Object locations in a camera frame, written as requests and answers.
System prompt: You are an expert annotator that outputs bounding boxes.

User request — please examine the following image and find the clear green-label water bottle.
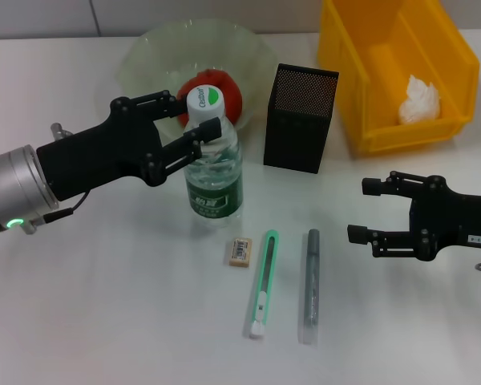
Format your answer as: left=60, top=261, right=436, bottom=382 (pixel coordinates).
left=183, top=85, right=244, bottom=229

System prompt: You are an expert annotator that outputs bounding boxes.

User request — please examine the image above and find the white paper ball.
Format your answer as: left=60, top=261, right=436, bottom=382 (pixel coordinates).
left=398, top=74, right=443, bottom=126

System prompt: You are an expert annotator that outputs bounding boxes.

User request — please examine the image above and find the yellow plastic storage bin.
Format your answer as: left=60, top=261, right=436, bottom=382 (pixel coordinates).
left=317, top=0, right=481, bottom=156

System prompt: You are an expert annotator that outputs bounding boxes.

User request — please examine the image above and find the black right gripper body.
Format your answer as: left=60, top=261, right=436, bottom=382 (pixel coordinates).
left=409, top=175, right=481, bottom=262

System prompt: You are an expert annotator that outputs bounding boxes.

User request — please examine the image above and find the black mesh pen holder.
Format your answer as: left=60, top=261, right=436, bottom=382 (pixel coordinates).
left=263, top=63, right=341, bottom=175

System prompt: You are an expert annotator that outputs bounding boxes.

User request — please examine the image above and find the beige eraser with barcode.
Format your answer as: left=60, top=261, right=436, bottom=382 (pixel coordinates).
left=227, top=236, right=253, bottom=268

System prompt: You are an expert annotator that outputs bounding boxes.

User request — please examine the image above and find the grey marker pen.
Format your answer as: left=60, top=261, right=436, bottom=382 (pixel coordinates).
left=297, top=228, right=321, bottom=348

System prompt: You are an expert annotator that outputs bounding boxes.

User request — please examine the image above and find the green wavy glass fruit bowl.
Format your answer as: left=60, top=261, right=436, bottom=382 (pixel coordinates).
left=118, top=18, right=280, bottom=152

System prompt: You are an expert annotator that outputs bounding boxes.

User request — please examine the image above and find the left arm cable with plug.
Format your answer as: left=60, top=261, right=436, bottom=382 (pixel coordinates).
left=22, top=122, right=92, bottom=237

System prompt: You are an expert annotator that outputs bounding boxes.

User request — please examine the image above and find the green utility knife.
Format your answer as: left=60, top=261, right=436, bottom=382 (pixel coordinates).
left=246, top=229, right=281, bottom=340

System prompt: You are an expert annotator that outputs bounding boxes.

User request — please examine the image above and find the orange knitted toy fruit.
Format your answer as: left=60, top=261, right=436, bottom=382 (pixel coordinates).
left=176, top=68, right=245, bottom=130

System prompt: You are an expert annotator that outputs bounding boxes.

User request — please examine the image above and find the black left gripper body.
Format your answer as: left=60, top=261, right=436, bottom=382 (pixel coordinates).
left=35, top=95, right=164, bottom=201

